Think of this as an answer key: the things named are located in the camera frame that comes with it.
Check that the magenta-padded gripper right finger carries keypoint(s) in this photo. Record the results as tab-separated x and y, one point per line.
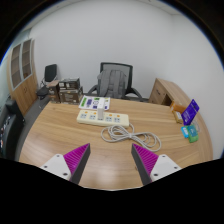
163	164

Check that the tan labelled box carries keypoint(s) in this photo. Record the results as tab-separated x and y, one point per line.
177	117

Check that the black mesh office chair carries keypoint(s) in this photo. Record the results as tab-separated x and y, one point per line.
128	71

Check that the purple standing pouch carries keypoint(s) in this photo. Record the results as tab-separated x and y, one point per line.
190	111

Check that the blue packet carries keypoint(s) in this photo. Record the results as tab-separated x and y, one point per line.
185	132

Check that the grey backpack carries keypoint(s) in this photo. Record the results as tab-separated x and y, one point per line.
111	83

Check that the green packet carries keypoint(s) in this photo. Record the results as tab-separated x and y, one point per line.
193	136

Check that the brown cardboard box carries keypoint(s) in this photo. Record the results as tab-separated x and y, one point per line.
53	90

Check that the black bag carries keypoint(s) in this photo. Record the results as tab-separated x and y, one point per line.
10	126

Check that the wooden drawer unit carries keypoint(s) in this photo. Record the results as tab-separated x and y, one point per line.
166	90

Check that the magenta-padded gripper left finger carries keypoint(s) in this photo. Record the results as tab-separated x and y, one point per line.
56	163

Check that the printed paper leaflet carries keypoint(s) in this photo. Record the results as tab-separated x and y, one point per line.
90	101

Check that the wooden shelf cabinet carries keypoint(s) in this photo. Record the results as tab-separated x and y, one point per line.
26	86

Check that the small black chair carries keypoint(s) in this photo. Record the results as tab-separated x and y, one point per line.
50	72

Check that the orange box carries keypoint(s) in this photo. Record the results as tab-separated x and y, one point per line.
176	107

